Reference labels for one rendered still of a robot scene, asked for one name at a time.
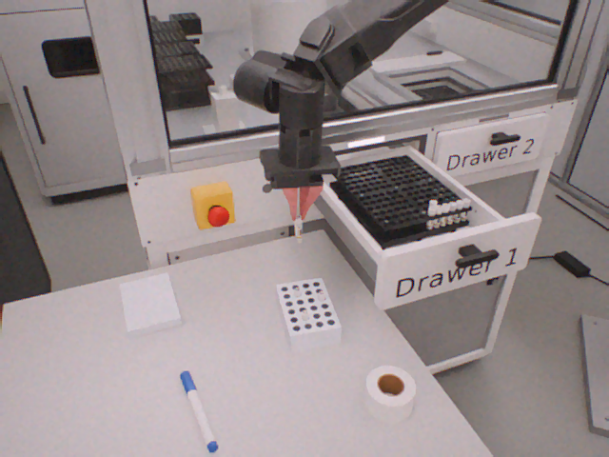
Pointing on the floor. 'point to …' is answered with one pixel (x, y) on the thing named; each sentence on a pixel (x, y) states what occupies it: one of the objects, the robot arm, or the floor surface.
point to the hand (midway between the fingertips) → (297, 213)
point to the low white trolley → (215, 368)
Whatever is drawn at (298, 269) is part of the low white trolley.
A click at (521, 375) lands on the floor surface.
